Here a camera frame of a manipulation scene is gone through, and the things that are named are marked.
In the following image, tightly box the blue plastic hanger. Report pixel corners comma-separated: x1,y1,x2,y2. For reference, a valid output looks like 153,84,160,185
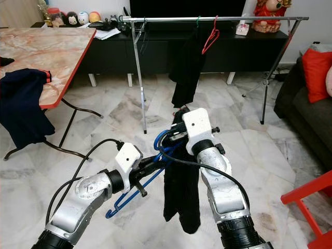
105,129,187,220

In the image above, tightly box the navy t-shirt red collar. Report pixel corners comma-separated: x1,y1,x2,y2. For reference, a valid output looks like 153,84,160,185
0,68,53,150

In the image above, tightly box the white pink small package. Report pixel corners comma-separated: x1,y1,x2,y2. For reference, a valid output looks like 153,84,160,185
235,21,250,36

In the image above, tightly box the red plastic stool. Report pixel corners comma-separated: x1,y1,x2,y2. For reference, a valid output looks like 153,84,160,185
281,170,332,249

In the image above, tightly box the silver metal clothes rack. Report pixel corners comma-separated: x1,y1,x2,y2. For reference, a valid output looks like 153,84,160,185
121,15,310,135

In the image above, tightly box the red plastic hanger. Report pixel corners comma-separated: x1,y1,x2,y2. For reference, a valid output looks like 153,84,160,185
202,16,220,56

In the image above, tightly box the black printed t-shirt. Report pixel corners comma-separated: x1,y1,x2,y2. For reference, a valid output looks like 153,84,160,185
169,25,209,109

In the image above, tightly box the light wooden sideboard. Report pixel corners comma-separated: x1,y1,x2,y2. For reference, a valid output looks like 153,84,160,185
0,0,46,30

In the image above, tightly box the black tv cabinet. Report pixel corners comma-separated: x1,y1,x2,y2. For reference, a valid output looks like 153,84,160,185
31,23,290,87

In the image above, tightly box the red laughing buddha statue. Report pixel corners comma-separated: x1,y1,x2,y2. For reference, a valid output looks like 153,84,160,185
253,0,292,34

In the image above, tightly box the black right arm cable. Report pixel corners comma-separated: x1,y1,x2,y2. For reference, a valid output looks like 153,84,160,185
168,129,237,209

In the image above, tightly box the black television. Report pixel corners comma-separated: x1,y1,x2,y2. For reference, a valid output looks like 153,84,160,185
130,0,247,21

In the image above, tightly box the white round plush toy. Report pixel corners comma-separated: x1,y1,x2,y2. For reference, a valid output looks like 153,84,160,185
77,11,90,25

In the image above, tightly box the brown round plush toy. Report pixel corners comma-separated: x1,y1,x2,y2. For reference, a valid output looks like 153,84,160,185
65,12,78,27

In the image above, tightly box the pink cat plush pillow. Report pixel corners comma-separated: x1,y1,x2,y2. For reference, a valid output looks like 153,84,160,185
325,66,332,100

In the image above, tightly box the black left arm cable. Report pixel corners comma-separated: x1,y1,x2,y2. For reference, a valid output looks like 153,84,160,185
45,138,126,227

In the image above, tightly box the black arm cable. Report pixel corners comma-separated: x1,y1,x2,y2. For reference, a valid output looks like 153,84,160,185
168,129,237,209
45,138,126,227

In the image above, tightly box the orange round plush toy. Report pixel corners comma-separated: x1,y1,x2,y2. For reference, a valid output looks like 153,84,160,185
88,11,102,24

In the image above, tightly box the black pouch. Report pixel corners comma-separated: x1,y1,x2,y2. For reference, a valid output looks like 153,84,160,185
101,20,126,30

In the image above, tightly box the black flat garment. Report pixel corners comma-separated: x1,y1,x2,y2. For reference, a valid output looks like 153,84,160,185
0,56,16,67

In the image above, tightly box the red lid jar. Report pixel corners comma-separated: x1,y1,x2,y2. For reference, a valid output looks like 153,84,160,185
47,8,62,28

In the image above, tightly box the gold blue trophy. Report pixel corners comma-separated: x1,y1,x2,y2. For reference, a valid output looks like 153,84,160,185
37,0,49,24

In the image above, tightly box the red cushion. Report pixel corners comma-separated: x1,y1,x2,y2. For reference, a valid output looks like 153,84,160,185
302,48,332,104

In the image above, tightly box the dark brown fabric sofa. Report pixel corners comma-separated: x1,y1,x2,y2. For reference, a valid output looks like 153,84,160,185
274,54,332,170

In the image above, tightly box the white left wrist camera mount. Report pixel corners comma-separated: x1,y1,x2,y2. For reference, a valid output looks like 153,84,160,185
115,143,144,193

